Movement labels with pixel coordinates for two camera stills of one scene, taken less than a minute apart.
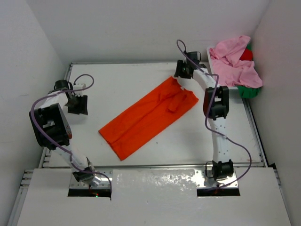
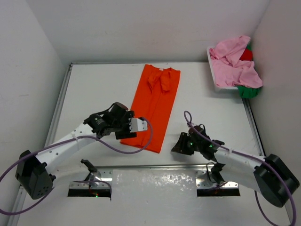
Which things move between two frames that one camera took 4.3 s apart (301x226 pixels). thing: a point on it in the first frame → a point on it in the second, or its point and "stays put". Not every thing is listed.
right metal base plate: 202,181 stays put
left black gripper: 82,108 → 126,133
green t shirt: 248,92 stays put
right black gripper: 179,72 → 180,145
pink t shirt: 227,69 stays put
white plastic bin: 209,59 stays put
